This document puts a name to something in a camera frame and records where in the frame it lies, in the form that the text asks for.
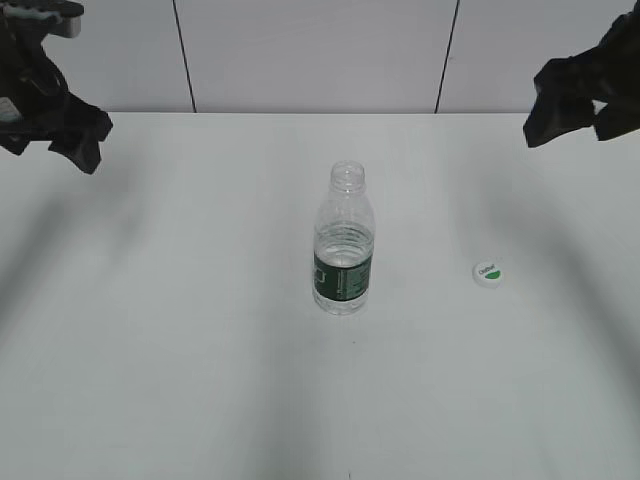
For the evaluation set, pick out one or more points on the white green bottle cap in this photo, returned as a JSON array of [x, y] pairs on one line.
[[488, 274]]

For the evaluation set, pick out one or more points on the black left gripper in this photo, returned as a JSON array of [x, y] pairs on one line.
[[71, 127]]

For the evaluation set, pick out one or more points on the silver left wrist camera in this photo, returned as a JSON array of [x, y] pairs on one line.
[[63, 18]]

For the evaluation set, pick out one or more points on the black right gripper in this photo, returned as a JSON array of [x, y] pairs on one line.
[[607, 73]]

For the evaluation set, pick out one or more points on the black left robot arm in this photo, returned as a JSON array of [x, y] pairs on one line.
[[23, 58]]

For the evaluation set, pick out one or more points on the clear plastic water bottle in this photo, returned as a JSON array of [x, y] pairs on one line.
[[343, 242]]

